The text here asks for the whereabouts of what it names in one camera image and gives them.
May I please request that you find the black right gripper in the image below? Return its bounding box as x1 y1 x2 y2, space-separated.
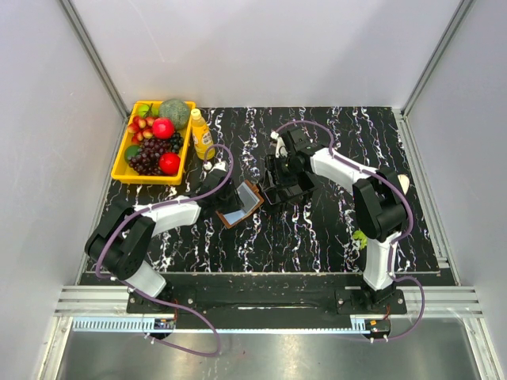
262 154 302 192

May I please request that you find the brown leather card holder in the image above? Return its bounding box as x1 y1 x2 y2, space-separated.
215 180 264 229

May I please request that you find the black plastic card box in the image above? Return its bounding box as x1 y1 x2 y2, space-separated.
257 171 316 207

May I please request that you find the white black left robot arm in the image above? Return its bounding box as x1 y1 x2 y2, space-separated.
85 161 242 313

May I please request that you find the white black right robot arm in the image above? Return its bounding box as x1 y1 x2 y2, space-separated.
260 121 414 314

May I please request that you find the yellow juice bottle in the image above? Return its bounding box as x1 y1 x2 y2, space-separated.
190 108 215 160

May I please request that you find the red pomegranate lower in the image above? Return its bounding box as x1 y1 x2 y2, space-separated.
158 152 181 176

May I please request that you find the red pomegranate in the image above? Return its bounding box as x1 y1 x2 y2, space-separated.
152 118 175 139
158 152 181 176

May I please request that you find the black grape bunch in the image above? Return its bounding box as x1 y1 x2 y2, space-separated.
167 132 185 154

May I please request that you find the dark purple grape bunch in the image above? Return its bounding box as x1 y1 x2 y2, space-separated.
127 137 168 176

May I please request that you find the red pomegranate upper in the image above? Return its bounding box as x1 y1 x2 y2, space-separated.
152 118 175 139

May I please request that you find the green melon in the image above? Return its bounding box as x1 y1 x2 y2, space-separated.
158 99 191 131

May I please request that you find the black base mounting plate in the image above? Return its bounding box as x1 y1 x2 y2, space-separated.
126 272 408 332

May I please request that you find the green lime fruit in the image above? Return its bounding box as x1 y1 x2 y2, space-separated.
124 145 141 162

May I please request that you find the yellow plastic fruit tray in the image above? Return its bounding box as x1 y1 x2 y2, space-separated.
111 99 196 185

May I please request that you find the small red fruit cluster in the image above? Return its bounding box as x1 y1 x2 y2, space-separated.
127 116 155 145

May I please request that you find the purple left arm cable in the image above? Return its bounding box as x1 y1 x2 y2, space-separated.
94 143 235 357

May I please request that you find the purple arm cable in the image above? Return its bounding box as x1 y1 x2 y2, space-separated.
270 120 427 344
94 143 235 357

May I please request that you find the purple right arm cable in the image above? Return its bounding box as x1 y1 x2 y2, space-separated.
270 120 427 344

